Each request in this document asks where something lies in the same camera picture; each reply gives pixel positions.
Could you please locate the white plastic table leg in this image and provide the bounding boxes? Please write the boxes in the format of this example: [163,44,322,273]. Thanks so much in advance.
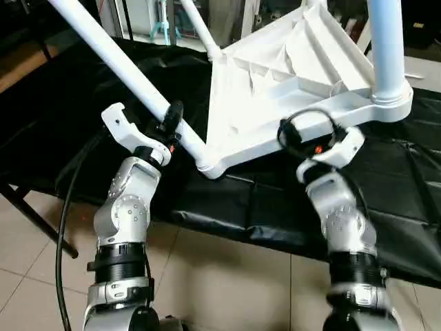
[367,0,413,106]
[179,0,223,61]
[47,0,209,165]

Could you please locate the white drawer unit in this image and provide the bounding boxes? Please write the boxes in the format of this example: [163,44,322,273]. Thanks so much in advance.
[403,54,441,94]

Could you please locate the black metal bench leg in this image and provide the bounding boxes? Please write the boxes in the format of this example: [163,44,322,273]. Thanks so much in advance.
[0,181,79,260]

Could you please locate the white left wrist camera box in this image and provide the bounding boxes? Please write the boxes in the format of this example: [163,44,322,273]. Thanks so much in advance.
[101,103,172,166]

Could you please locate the white plastic table top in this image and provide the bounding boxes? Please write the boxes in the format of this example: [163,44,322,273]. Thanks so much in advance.
[195,0,415,181]

